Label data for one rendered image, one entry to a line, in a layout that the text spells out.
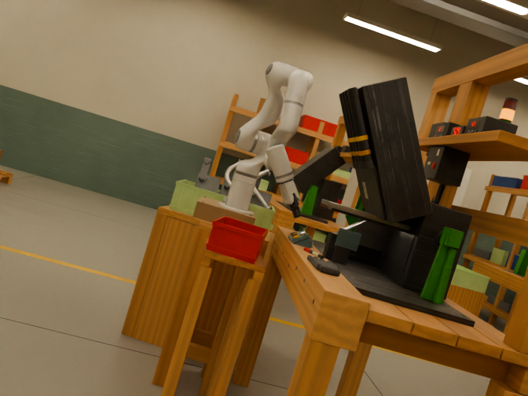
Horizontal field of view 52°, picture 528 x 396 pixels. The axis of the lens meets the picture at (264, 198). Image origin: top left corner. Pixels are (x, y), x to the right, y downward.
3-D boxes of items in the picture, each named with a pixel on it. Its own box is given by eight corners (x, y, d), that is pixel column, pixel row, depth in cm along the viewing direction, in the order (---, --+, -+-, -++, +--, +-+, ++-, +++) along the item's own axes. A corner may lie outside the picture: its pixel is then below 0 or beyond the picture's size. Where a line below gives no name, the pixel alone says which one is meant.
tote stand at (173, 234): (120, 333, 320) (158, 206, 316) (148, 313, 372) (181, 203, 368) (228, 371, 314) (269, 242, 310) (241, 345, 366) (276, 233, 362)
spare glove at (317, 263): (346, 280, 183) (349, 273, 183) (317, 271, 182) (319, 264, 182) (331, 267, 203) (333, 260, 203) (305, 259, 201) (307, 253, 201)
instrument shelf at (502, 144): (496, 140, 184) (500, 129, 184) (408, 146, 274) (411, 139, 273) (563, 162, 186) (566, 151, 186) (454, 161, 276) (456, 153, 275)
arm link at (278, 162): (271, 177, 244) (278, 177, 235) (261, 149, 242) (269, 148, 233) (287, 170, 246) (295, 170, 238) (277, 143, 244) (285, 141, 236)
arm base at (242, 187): (219, 207, 268) (230, 171, 267) (216, 202, 287) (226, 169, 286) (255, 217, 272) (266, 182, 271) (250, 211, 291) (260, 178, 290)
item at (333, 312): (309, 339, 154) (324, 289, 153) (269, 251, 303) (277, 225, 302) (355, 353, 155) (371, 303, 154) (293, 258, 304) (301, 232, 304)
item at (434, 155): (433, 178, 232) (444, 144, 231) (419, 177, 249) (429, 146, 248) (460, 187, 233) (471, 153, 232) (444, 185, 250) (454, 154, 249)
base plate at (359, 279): (353, 292, 174) (355, 286, 174) (305, 241, 284) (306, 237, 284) (473, 327, 178) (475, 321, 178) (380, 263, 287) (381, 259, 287)
